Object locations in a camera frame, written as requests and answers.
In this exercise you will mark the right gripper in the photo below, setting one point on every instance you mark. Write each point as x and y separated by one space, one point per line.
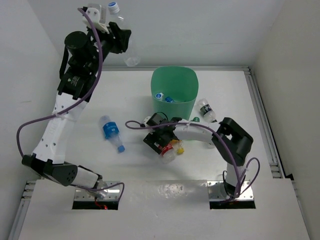
151 139

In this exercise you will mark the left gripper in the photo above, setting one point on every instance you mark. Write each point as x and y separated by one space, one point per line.
120 37

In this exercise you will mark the red cap red label bottle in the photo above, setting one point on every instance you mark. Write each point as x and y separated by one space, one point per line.
167 153

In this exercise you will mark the white cap blue label bottle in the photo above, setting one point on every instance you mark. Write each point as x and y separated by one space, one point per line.
165 98

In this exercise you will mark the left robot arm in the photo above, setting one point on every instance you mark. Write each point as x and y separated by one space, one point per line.
84 54

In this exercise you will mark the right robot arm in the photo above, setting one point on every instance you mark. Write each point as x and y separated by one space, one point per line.
229 138

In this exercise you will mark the green plastic bin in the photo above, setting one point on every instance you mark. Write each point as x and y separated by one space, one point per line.
174 90

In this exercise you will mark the yellow cap orange label bottle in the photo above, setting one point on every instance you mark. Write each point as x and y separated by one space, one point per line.
178 146

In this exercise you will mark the green plastic bottle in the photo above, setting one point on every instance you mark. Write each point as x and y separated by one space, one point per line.
196 119

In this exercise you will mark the black label clear bottle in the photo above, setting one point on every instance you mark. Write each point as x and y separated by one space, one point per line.
206 111

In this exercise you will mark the black cap small bottle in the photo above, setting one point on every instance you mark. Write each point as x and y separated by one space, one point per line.
210 145

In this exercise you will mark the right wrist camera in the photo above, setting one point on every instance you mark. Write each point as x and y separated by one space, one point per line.
145 121

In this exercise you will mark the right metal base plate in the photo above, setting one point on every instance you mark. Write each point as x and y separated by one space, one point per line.
217 193

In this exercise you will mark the metal base plate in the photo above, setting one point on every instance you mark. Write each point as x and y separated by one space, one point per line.
217 193
109 194

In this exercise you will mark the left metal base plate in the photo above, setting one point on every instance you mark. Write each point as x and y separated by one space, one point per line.
109 194

